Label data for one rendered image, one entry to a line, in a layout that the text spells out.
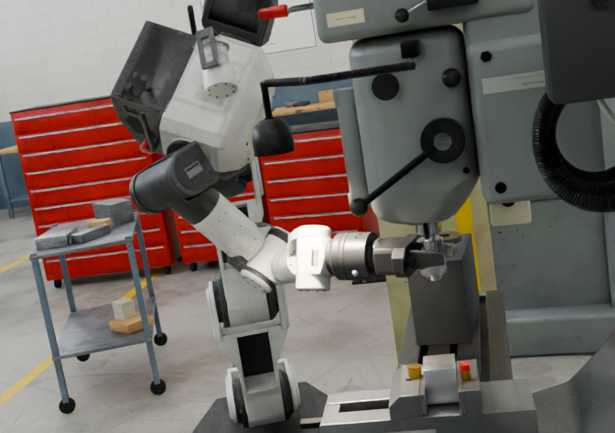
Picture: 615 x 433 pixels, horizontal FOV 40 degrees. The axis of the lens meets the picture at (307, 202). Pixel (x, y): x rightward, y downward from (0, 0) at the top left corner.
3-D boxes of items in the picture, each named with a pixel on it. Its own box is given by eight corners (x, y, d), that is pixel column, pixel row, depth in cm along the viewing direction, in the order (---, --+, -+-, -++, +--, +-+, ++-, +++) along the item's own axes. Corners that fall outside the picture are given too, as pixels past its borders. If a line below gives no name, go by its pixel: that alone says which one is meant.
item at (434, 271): (452, 270, 149) (448, 240, 148) (438, 278, 146) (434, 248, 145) (430, 268, 152) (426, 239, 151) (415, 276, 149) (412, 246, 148)
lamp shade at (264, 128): (248, 156, 148) (242, 121, 147) (285, 147, 151) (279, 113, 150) (264, 157, 142) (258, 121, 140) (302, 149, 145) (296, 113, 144)
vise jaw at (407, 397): (390, 420, 134) (386, 396, 133) (393, 387, 146) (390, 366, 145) (427, 416, 133) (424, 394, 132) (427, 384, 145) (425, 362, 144)
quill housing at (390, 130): (368, 235, 139) (340, 42, 133) (381, 208, 159) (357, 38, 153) (485, 223, 135) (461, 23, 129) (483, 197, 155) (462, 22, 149)
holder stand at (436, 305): (415, 346, 182) (404, 257, 178) (429, 310, 203) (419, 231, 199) (471, 343, 179) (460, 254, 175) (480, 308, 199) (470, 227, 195)
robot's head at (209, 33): (210, 87, 171) (195, 70, 165) (204, 50, 174) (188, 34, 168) (239, 77, 170) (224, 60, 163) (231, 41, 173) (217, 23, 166)
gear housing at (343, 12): (317, 45, 132) (307, -19, 130) (340, 40, 155) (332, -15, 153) (536, 11, 125) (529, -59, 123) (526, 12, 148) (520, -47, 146)
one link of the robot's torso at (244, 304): (217, 322, 227) (187, 153, 222) (281, 310, 229) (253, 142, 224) (218, 336, 212) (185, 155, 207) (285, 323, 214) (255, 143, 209)
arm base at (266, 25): (201, 37, 195) (193, 27, 183) (219, -15, 195) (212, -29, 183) (263, 58, 194) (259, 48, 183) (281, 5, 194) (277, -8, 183)
